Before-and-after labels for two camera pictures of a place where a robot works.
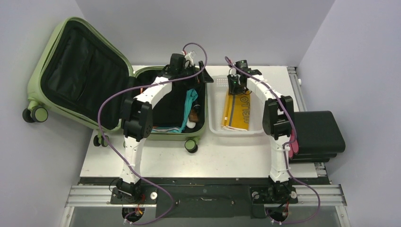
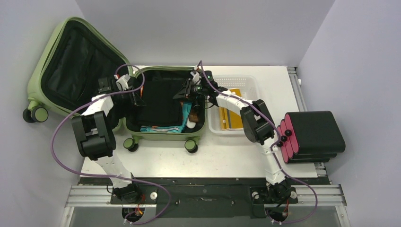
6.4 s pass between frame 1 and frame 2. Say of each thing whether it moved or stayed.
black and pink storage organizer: stayed
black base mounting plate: stayed
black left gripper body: moved
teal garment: stayed
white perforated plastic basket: stayed
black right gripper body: moved
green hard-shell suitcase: stayed
